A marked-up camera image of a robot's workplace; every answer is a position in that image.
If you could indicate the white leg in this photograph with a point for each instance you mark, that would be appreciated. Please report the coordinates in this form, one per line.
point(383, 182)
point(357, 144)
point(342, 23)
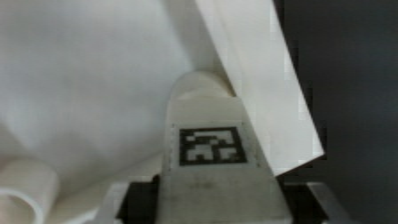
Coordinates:
point(220, 189)

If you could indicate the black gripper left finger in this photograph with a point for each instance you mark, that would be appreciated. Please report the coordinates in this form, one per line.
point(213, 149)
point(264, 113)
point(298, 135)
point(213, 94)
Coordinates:
point(131, 203)

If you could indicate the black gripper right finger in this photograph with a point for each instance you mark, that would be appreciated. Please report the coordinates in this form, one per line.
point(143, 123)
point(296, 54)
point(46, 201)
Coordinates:
point(314, 203)

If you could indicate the white square table top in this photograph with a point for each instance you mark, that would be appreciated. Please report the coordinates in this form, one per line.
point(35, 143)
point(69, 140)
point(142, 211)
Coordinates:
point(95, 54)

